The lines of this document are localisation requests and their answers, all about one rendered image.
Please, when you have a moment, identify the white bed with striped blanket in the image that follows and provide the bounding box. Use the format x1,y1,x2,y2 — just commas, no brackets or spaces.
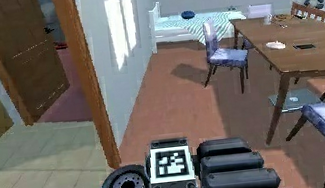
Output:
147,0,250,55

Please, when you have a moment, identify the grey flat floor mat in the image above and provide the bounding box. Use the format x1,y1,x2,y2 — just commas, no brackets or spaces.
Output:
267,86,324,115

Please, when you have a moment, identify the brown wooden dining table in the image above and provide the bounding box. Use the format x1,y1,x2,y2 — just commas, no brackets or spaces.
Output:
229,9,325,149

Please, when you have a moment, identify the brown wooden slatted chair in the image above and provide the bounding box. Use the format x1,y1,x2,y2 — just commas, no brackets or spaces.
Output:
289,0,325,29

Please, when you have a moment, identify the black flat rectangular device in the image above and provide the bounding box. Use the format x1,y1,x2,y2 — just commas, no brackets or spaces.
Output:
292,42,317,52

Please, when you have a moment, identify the white flat dish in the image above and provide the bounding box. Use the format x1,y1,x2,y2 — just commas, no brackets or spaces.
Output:
265,40,287,52

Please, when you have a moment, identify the dark blue round cushion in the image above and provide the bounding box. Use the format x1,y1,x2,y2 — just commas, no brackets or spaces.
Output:
180,9,197,21

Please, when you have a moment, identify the white box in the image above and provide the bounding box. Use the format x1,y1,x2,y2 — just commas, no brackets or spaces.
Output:
246,2,275,21

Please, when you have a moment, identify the brown wooden room door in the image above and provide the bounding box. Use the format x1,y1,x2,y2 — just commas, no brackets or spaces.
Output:
0,0,75,129

